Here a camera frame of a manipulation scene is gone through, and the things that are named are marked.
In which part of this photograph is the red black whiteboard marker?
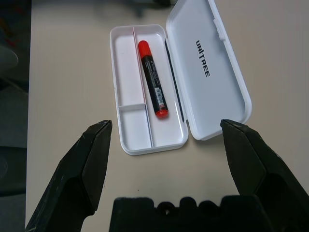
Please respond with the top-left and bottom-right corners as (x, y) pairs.
(138, 40), (169, 119)

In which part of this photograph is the white plastic pencil case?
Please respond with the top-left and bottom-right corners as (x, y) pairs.
(110, 0), (253, 157)

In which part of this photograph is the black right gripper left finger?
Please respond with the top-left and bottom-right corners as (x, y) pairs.
(24, 119), (113, 232)

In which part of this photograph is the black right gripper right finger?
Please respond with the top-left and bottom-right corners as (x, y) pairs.
(220, 118), (309, 232)

